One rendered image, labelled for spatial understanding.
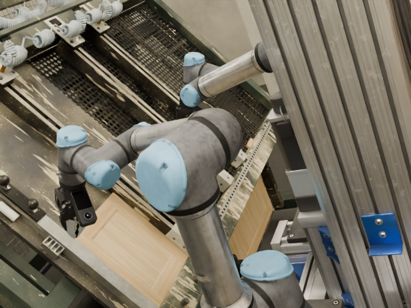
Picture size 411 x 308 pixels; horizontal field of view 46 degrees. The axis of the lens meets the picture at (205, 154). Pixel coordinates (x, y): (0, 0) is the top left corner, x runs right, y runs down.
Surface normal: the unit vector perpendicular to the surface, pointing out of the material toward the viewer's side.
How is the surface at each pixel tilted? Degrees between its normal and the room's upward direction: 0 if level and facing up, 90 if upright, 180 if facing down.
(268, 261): 8
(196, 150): 64
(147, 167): 83
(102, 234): 59
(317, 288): 0
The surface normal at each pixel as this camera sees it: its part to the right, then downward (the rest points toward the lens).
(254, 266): -0.28, -0.92
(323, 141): -0.36, 0.48
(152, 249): 0.55, -0.59
